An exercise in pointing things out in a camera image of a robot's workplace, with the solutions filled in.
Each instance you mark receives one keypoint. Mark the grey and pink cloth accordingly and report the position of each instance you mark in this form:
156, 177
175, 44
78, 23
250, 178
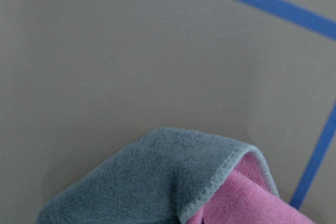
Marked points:
176, 176

